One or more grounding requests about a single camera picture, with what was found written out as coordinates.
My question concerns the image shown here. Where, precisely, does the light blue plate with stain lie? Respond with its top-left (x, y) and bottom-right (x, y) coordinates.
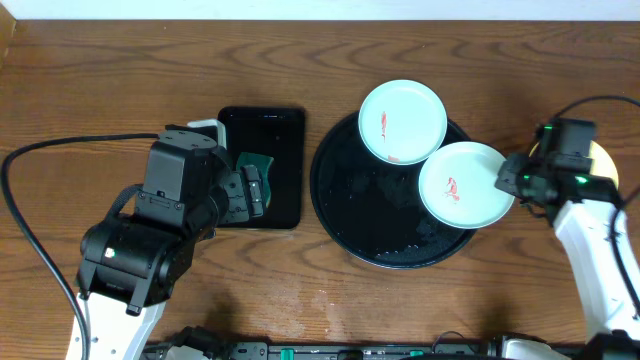
top-left (357, 79), bottom-right (448, 165)

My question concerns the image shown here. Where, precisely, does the black round tray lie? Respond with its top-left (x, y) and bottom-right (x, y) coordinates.
top-left (310, 112), bottom-right (476, 269)

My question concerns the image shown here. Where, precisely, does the pale green plate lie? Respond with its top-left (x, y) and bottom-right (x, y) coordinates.
top-left (418, 141), bottom-right (514, 229)

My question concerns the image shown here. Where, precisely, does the green yellow sponge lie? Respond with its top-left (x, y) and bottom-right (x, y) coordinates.
top-left (236, 152), bottom-right (274, 208)

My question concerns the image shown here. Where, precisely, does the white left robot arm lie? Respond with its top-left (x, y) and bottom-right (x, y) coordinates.
top-left (73, 160), bottom-right (267, 359)

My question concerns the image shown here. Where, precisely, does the yellow plate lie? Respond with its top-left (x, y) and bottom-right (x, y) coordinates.
top-left (528, 141), bottom-right (619, 190)

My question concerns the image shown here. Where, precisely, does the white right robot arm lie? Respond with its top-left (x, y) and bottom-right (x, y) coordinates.
top-left (496, 147), bottom-right (639, 359)

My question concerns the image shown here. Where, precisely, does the black rectangular tray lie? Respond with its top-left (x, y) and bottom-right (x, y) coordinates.
top-left (217, 106), bottom-right (306, 230)

